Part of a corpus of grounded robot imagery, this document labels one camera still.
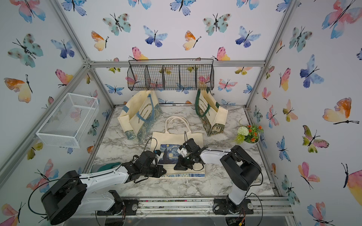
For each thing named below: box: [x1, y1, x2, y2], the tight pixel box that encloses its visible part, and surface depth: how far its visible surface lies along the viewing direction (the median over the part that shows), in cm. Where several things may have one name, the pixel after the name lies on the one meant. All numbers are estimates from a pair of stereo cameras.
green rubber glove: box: [96, 161, 122, 172], surface depth 90 cm
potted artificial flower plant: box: [234, 124, 264, 149], surface depth 88 cm
